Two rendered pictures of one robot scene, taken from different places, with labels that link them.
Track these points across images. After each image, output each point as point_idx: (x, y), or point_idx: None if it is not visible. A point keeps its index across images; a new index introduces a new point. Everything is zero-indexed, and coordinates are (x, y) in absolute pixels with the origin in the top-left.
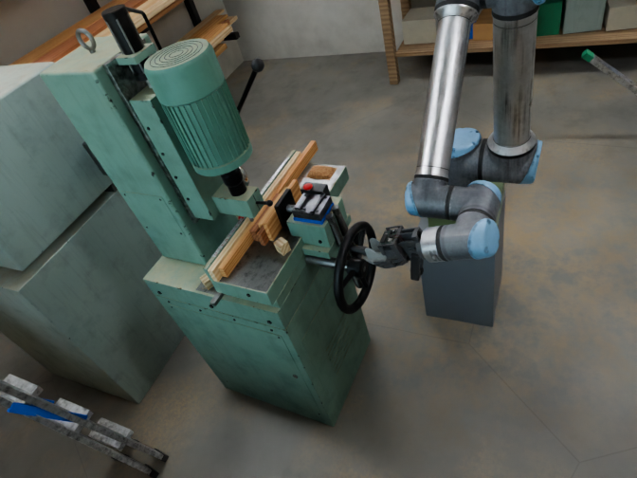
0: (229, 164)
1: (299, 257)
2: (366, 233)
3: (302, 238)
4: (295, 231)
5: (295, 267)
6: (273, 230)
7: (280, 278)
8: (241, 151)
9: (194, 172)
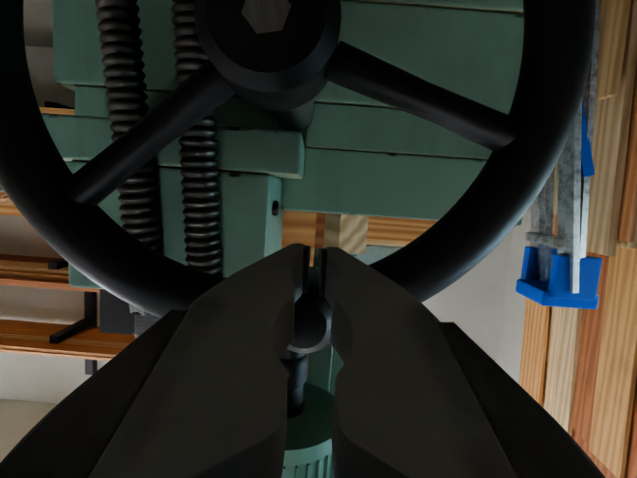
0: (321, 457)
1: (332, 165)
2: (35, 100)
3: (280, 205)
4: (281, 229)
5: (370, 155)
6: (300, 231)
7: (448, 203)
8: (285, 471)
9: (318, 368)
